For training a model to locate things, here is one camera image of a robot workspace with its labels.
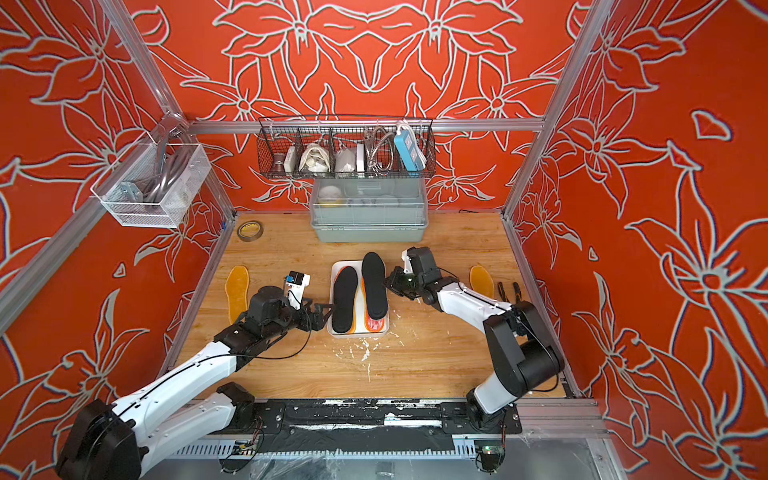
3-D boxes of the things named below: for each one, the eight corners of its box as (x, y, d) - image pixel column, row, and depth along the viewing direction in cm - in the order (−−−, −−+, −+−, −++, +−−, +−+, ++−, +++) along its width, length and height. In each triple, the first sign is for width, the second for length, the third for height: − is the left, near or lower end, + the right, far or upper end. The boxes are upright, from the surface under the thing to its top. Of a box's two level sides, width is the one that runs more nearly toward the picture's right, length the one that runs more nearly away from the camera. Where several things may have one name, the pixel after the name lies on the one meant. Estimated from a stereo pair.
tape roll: (235, 241, 115) (233, 237, 113) (242, 224, 120) (240, 220, 118) (260, 241, 115) (257, 237, 113) (265, 224, 120) (264, 220, 118)
